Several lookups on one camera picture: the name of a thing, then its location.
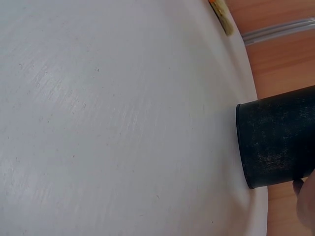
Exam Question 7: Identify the person's right hand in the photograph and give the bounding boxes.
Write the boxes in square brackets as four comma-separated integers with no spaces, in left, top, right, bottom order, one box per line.
[292,177,315,236]

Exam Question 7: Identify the wooden bristle brush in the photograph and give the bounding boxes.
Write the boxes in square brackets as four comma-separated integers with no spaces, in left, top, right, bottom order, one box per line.
[208,0,234,37]

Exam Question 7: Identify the black cylindrical cup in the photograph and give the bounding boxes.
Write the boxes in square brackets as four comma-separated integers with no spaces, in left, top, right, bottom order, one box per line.
[235,85,315,190]

